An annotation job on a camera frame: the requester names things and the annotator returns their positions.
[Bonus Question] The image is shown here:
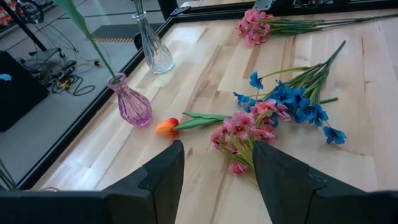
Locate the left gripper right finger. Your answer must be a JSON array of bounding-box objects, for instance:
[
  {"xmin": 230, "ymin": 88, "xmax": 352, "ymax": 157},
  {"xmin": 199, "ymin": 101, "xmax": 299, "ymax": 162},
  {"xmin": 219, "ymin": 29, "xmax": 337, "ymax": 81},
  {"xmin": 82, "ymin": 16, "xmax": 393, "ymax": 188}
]
[{"xmin": 252, "ymin": 140, "xmax": 398, "ymax": 224}]

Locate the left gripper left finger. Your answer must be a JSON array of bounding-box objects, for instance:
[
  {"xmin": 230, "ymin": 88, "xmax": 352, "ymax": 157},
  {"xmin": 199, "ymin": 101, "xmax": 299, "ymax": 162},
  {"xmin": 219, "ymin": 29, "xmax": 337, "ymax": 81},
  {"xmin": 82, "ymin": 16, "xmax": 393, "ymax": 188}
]
[{"xmin": 0, "ymin": 139, "xmax": 185, "ymax": 224}]

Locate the orange artificial tulip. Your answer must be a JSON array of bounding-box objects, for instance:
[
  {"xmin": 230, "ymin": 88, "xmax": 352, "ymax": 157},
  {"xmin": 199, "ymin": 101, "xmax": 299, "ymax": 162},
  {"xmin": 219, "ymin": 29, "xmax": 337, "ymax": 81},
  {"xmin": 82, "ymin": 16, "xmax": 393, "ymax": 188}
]
[
  {"xmin": 54, "ymin": 0, "xmax": 121, "ymax": 83},
  {"xmin": 154, "ymin": 111, "xmax": 234, "ymax": 137}
]

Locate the pink glass vase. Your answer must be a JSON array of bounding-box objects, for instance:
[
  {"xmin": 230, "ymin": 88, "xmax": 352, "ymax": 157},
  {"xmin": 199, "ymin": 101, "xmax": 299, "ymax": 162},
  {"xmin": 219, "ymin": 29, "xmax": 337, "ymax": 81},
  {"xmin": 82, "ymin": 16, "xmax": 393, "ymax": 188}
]
[{"xmin": 106, "ymin": 73, "xmax": 153, "ymax": 128}]

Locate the clear glass vase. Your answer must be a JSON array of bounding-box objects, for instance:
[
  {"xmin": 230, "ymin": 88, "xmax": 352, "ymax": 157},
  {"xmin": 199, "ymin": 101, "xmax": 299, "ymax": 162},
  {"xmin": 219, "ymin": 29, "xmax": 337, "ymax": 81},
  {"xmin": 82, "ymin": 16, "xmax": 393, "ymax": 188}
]
[{"xmin": 132, "ymin": 11, "xmax": 175, "ymax": 75}]

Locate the orange black hazard strip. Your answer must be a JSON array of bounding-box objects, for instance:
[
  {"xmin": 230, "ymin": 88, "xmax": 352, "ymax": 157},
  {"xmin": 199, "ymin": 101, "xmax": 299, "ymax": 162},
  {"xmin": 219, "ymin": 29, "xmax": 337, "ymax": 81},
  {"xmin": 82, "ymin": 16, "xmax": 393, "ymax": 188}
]
[{"xmin": 83, "ymin": 23, "xmax": 164, "ymax": 44}]

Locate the black rectangular box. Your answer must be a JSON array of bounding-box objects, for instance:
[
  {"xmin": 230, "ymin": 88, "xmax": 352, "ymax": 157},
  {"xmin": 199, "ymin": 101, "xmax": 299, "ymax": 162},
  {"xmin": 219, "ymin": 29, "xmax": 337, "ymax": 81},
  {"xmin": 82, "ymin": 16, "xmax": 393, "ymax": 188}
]
[{"xmin": 0, "ymin": 51, "xmax": 50, "ymax": 131}]

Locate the black aluminium table frame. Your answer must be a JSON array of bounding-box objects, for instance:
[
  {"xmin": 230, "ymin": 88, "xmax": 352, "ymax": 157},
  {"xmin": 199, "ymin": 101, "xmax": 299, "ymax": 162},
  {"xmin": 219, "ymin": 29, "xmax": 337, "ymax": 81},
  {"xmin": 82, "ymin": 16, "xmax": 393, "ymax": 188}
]
[{"xmin": 17, "ymin": 0, "xmax": 398, "ymax": 190}]

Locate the grey metal bracket plate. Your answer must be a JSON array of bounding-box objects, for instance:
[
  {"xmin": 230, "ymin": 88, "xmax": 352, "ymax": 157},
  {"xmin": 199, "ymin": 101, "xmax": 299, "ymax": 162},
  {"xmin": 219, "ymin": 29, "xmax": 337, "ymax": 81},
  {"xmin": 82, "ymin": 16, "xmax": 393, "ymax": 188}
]
[{"xmin": 252, "ymin": 0, "xmax": 275, "ymax": 11}]

